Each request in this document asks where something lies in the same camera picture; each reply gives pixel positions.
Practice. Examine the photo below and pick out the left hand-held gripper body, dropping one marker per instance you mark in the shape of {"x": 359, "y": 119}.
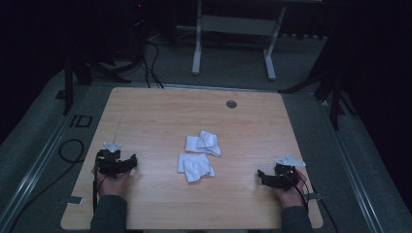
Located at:
{"x": 110, "y": 163}

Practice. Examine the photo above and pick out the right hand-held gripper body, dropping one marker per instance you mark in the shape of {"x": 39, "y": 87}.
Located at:
{"x": 285, "y": 176}

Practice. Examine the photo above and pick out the person's right hand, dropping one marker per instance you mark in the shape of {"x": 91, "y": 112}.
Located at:
{"x": 293, "y": 195}

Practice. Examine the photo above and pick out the person's left hand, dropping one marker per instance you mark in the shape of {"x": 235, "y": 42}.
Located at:
{"x": 113, "y": 185}

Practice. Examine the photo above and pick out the grey tape piece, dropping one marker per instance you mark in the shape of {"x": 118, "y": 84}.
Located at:
{"x": 313, "y": 196}
{"x": 75, "y": 200}

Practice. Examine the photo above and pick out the white crumpled tissue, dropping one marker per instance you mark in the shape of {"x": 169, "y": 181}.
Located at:
{"x": 195, "y": 166}
{"x": 204, "y": 144}

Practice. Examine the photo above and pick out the round grey table grommet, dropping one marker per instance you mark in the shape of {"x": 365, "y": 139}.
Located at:
{"x": 231, "y": 104}

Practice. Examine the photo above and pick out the black tripod stand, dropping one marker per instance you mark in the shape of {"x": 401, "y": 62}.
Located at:
{"x": 335, "y": 97}
{"x": 68, "y": 87}

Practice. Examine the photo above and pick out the white metal table frame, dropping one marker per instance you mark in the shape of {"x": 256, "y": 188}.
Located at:
{"x": 238, "y": 25}

